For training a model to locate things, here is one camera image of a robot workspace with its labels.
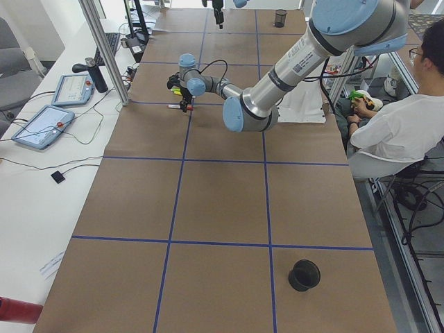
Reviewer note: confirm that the near blue teach pendant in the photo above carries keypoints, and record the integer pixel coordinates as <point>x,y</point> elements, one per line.
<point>44,127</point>

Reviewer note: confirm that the red cylinder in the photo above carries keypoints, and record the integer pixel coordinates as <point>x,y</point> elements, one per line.
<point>18,311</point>

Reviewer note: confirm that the black water bottle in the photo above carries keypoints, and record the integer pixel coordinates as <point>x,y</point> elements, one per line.
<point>96,75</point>

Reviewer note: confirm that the black mesh pen cup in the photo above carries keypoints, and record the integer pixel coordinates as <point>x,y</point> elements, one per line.
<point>280,18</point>

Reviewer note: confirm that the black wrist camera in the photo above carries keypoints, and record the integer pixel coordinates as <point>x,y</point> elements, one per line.
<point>173,81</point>

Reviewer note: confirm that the green marker pen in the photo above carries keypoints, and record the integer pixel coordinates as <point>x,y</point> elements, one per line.
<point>176,91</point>

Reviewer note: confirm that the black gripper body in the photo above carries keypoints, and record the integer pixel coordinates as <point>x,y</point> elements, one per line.
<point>218,12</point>
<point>184,96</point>

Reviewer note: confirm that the seated person white shirt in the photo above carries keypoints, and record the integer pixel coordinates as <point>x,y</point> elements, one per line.
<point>403,131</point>

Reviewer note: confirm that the far blue teach pendant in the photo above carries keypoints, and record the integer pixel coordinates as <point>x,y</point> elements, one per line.
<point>73,90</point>

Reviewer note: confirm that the aluminium frame post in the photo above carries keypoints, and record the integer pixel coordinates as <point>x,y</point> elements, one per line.
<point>93,20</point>

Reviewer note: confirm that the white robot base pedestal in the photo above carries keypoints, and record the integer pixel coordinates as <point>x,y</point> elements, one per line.
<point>302,105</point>

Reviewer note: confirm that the small black device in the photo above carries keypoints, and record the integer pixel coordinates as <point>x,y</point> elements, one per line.
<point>58,177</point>

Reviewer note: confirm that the blue teach pendant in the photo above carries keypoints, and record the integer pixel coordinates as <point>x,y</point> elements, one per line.
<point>73,90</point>
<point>44,127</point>

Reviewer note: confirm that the red white marker pen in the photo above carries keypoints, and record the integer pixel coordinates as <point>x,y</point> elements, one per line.
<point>175,107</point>

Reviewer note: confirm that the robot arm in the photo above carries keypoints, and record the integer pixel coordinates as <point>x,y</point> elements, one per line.
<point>238,3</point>
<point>369,28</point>

